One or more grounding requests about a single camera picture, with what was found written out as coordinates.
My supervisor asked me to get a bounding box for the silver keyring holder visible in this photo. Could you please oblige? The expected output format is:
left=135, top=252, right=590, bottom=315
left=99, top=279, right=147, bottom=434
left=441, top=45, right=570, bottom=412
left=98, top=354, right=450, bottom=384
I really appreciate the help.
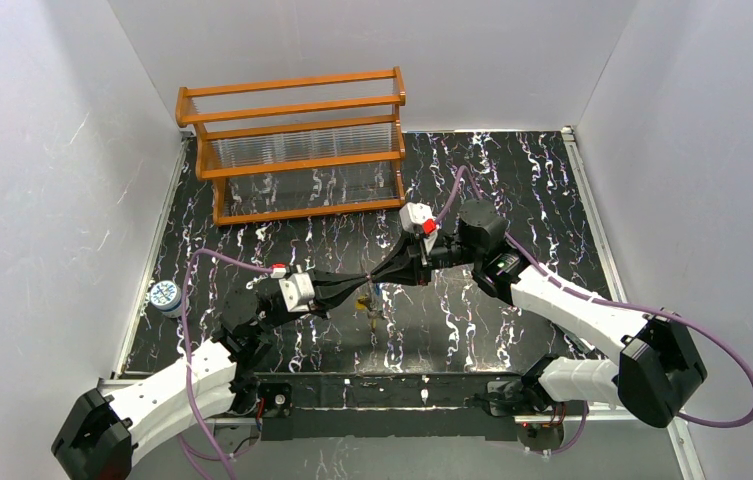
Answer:
left=356, top=274, right=384, bottom=333

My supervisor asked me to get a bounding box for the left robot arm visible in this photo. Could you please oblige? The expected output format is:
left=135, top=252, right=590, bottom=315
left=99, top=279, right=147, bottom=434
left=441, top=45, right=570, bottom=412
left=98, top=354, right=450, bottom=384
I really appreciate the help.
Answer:
left=50, top=270, right=369, bottom=479

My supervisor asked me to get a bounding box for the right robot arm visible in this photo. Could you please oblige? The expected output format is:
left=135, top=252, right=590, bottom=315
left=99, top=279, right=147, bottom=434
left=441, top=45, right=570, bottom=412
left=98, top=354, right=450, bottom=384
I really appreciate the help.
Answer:
left=370, top=200, right=707, bottom=428

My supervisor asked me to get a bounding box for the blue white tape roll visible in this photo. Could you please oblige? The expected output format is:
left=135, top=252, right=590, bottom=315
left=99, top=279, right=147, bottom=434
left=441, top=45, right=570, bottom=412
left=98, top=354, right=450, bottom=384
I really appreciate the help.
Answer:
left=148, top=280, right=183, bottom=319

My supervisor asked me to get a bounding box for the orange wooden shelf rack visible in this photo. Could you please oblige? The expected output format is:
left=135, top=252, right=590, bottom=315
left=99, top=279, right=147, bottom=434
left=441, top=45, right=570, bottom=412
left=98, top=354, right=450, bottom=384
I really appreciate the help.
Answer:
left=175, top=66, right=407, bottom=226

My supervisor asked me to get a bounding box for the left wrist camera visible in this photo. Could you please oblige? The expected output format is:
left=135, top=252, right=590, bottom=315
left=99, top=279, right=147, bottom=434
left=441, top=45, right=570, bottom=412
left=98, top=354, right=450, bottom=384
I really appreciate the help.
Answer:
left=270, top=263, right=315, bottom=313

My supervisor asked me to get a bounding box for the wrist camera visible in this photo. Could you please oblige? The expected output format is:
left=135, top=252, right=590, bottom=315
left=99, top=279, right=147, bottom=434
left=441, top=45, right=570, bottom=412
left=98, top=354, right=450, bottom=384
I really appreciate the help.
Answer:
left=399, top=202, right=439, bottom=254
left=270, top=263, right=315, bottom=313

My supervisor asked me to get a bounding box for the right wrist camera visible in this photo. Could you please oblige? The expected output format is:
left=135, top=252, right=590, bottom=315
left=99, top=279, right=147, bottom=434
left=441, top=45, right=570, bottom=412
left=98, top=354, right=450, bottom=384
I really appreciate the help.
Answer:
left=399, top=202, right=439, bottom=254

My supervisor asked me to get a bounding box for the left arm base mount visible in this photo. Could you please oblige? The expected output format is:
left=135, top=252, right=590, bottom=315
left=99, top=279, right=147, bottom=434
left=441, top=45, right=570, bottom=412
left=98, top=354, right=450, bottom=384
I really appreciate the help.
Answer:
left=200, top=377, right=293, bottom=419

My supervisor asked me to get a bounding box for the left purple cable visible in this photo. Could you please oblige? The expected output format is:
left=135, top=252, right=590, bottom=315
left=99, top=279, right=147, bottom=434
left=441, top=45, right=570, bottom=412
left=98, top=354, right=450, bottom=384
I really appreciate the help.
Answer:
left=175, top=248, right=285, bottom=480

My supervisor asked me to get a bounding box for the purple cable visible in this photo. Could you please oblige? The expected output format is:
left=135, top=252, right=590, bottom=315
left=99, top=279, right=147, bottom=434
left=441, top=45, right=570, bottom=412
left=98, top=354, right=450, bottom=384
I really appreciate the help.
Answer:
left=175, top=248, right=285, bottom=480
left=432, top=165, right=753, bottom=457

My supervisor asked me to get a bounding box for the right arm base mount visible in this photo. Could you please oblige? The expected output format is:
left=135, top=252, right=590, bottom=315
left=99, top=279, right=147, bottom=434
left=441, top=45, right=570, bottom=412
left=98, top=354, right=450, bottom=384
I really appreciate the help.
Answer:
left=465, top=379, right=584, bottom=447

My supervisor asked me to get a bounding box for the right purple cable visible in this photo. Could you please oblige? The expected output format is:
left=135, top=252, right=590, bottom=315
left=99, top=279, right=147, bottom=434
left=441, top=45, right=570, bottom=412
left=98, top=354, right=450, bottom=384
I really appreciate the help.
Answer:
left=432, top=165, right=753, bottom=457

